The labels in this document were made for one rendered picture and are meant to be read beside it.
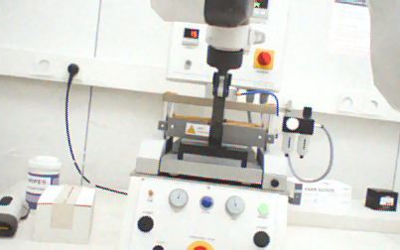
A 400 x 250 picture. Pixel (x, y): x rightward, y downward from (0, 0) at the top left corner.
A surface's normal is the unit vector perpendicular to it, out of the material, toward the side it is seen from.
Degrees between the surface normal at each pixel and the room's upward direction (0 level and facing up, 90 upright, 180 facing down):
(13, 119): 90
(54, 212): 88
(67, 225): 90
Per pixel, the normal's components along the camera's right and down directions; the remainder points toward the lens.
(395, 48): -0.87, 0.01
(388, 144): 0.11, 0.07
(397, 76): -0.87, 0.30
